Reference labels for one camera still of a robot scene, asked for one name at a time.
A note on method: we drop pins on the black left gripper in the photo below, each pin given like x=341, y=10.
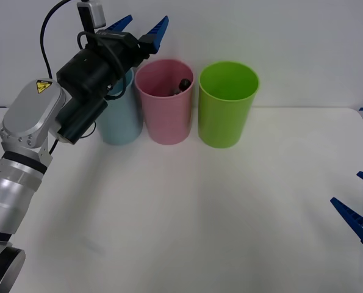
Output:
x=124, y=49

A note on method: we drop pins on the dark drink bottle black cap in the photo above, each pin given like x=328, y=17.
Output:
x=183, y=85

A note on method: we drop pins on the silver and black left arm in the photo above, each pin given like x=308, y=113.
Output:
x=28, y=116

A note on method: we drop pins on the green plastic bin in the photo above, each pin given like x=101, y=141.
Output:
x=221, y=122

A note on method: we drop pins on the pink plastic bin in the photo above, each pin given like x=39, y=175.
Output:
x=167, y=119

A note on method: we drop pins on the pale blue plastic bin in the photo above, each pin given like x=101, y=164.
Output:
x=120, y=122

